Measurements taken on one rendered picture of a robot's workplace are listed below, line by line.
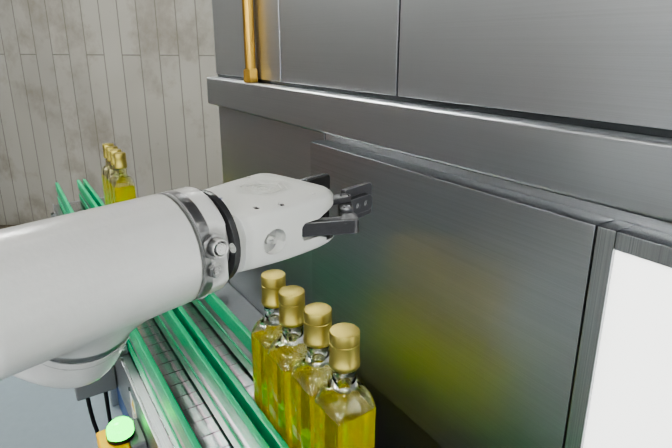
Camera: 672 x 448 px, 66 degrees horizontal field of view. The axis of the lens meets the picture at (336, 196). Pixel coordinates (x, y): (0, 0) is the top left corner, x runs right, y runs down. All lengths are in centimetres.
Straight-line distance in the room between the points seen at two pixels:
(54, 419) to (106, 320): 120
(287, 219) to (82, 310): 16
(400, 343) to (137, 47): 311
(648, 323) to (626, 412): 9
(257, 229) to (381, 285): 36
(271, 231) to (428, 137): 26
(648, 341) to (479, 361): 19
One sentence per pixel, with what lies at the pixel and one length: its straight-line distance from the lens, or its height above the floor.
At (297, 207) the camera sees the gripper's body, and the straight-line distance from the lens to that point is 41.
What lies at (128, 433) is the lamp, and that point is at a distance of 101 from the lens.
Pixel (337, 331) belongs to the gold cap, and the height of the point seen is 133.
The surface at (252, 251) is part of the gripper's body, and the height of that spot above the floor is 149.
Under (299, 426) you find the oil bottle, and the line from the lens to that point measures 71.
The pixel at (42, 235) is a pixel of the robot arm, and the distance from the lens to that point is 34.
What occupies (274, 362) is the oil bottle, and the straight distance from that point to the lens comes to 71.
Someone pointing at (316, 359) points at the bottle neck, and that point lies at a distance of 65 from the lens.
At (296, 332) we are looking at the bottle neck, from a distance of 69.
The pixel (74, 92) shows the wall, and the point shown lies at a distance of 398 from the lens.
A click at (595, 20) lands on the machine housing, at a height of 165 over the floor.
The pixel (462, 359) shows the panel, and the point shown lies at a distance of 64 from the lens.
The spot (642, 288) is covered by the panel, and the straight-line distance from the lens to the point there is 48.
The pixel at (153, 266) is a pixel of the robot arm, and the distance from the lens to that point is 35.
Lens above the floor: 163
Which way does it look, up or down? 16 degrees down
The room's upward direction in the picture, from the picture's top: straight up
